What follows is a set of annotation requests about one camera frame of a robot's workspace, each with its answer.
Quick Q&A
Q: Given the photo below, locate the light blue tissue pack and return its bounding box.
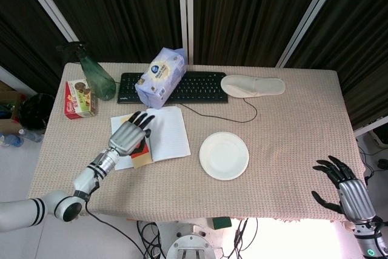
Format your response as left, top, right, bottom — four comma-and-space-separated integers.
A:
134, 47, 187, 110

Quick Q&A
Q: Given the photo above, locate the white partition frame post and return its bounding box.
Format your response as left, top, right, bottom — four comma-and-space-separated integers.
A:
15, 0, 80, 43
275, 0, 349, 68
178, 0, 195, 66

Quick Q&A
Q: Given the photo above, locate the brown cardboard box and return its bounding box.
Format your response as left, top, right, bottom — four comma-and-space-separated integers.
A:
0, 80, 24, 134

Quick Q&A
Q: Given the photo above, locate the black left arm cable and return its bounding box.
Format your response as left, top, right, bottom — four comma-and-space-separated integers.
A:
84, 180, 145, 259

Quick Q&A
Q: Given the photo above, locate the black floor cable bundle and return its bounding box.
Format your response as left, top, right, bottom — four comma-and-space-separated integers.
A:
356, 137, 388, 186
136, 219, 167, 259
222, 218, 258, 259

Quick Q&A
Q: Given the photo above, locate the red cookie box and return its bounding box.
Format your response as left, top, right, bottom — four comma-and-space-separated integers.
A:
64, 79, 98, 119

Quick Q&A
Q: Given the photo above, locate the beige waffle tablecloth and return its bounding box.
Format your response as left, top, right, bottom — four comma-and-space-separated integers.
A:
28, 62, 366, 222

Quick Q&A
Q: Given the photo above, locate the clear plastic water bottle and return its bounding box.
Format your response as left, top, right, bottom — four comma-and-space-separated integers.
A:
0, 133, 24, 148
18, 128, 44, 144

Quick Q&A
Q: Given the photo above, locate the black keyboard cable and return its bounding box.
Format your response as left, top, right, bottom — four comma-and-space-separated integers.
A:
180, 96, 259, 124

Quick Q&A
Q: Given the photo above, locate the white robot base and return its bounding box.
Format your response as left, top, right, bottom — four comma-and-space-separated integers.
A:
157, 221, 224, 259

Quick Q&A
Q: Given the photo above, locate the green spray bottle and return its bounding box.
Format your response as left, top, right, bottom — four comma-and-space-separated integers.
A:
56, 41, 117, 101

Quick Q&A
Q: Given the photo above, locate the yellow cover lined notebook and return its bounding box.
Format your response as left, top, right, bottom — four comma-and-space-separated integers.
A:
110, 106, 192, 171

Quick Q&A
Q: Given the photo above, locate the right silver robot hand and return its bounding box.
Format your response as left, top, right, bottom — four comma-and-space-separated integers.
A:
311, 155, 378, 223

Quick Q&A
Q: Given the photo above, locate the white paper plate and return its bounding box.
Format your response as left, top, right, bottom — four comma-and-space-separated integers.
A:
199, 131, 250, 181

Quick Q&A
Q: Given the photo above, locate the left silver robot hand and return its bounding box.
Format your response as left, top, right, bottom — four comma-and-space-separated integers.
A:
108, 110, 156, 158

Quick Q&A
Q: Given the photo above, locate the dark pleated curtain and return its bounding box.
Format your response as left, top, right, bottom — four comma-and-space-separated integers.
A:
192, 0, 331, 66
0, 0, 66, 90
32, 0, 184, 64
286, 0, 388, 131

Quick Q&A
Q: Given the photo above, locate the black computer keyboard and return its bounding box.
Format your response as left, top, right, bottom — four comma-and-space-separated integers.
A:
117, 72, 229, 104

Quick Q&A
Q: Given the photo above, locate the white cloth slipper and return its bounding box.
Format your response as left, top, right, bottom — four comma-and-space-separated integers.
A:
220, 75, 286, 99

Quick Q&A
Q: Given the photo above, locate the green block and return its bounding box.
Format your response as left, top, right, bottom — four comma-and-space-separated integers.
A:
212, 216, 233, 230

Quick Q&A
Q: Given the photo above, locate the red and yellow card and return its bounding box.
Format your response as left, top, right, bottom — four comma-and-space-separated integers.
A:
130, 140, 155, 169

